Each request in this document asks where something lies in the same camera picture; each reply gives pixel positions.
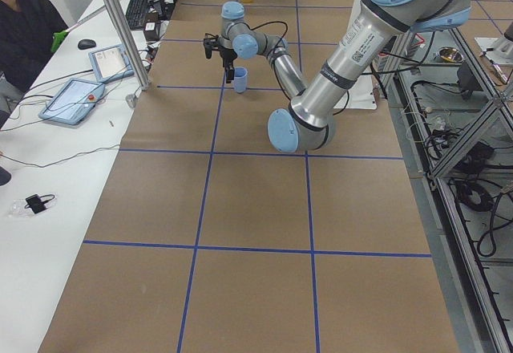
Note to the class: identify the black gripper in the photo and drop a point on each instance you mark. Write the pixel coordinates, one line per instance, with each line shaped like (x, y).
(228, 55)

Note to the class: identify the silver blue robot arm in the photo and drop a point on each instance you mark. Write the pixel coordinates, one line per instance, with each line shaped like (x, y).
(307, 123)

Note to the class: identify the blue plastic cup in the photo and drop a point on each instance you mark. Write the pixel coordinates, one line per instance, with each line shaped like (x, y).
(240, 81)

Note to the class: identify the black keyboard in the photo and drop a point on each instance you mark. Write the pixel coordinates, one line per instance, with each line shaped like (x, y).
(136, 12)

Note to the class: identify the blue teach pendant far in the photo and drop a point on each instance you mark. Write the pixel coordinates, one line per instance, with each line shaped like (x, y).
(110, 63)

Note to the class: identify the blue teach pendant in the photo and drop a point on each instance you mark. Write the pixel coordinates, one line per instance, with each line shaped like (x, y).
(73, 103)
(110, 63)

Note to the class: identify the black computer mouse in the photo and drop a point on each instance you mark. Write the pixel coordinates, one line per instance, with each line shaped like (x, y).
(85, 44)

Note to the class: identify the blue teach pendant near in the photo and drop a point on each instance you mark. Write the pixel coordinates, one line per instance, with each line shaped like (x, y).
(73, 103)

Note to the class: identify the person in black sweater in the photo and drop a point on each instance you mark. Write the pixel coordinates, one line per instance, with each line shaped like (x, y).
(27, 35)

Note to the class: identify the metal bowl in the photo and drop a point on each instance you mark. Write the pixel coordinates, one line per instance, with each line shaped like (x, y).
(449, 55)

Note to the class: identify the small black adapter box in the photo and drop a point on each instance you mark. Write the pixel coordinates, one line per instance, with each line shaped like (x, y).
(37, 203)

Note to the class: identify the aluminium frame post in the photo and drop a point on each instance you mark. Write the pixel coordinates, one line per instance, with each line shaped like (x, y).
(119, 22)

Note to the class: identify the aluminium frame rail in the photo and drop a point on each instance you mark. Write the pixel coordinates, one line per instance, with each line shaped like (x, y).
(456, 129)

